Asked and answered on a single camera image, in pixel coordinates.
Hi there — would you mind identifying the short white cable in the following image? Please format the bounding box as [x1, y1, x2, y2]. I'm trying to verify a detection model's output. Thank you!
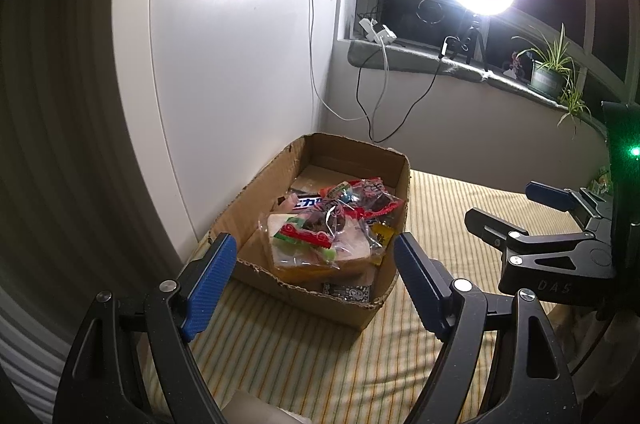
[372, 42, 391, 115]

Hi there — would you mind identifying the white wardrobe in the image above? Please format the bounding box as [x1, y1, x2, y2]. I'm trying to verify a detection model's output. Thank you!
[112, 0, 341, 265]

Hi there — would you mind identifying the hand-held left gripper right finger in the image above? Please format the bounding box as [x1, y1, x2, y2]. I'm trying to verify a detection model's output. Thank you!
[393, 231, 576, 424]

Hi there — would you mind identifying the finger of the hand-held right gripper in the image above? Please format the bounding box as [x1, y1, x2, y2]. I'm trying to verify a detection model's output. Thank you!
[525, 181, 608, 230]
[464, 207, 601, 257]

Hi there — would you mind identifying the brown cardboard box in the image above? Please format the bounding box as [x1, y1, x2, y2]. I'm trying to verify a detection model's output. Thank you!
[209, 133, 412, 331]

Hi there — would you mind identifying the yellow snack packet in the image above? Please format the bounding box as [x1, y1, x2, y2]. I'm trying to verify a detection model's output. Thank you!
[372, 224, 398, 250]

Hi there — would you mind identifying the small windowsill figurine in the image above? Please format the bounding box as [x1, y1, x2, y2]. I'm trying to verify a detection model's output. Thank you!
[502, 49, 532, 81]

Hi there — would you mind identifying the white power strip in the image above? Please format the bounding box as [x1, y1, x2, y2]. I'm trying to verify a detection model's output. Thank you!
[357, 18, 397, 45]

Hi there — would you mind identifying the black tripod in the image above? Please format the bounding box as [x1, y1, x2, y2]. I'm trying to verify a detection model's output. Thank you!
[450, 14, 490, 72]

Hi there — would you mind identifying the clear bag of dark cake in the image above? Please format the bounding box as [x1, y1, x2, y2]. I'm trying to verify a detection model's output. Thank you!
[345, 177, 406, 225]
[287, 201, 351, 240]

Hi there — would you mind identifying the potted spider plant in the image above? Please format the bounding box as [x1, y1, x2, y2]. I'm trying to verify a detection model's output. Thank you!
[511, 23, 593, 137]

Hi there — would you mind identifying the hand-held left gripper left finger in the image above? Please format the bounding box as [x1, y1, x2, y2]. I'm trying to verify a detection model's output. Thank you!
[52, 231, 238, 424]

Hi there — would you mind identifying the sliced bread bag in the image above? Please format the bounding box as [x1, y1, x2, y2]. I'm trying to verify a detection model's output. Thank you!
[259, 211, 396, 285]

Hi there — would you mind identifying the red candy strip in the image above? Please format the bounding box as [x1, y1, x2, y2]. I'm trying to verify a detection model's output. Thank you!
[280, 224, 333, 249]

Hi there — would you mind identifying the brown chocolate bar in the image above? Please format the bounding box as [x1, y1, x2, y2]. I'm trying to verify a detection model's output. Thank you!
[287, 189, 326, 211]

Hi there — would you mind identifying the black cable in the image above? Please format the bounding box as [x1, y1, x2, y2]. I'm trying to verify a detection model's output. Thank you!
[356, 37, 458, 144]

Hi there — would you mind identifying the striped blanket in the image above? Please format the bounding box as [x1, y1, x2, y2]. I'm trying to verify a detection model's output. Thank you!
[140, 169, 616, 424]

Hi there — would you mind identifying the long white cable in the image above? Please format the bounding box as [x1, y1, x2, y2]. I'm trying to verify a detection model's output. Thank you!
[307, 0, 371, 121]

